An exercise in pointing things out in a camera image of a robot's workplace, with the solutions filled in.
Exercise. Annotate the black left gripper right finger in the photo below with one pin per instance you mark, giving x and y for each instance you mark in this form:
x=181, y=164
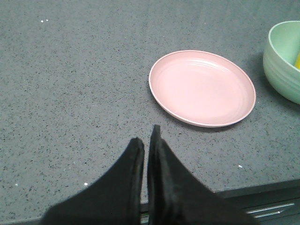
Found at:
x=176, y=197

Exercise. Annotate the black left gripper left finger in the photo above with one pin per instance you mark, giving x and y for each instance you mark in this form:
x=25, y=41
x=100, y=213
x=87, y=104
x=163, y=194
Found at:
x=114, y=199

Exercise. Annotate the yellow banana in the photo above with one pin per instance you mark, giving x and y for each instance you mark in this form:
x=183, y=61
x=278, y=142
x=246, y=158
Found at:
x=297, y=61

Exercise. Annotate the pink plate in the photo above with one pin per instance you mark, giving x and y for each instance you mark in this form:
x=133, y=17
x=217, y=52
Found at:
x=202, y=89

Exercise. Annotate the green ribbed bowl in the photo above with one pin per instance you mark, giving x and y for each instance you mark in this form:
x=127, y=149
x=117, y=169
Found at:
x=279, y=57

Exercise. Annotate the silver drawer handle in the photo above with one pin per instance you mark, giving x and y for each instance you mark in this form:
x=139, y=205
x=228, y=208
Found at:
x=270, y=211

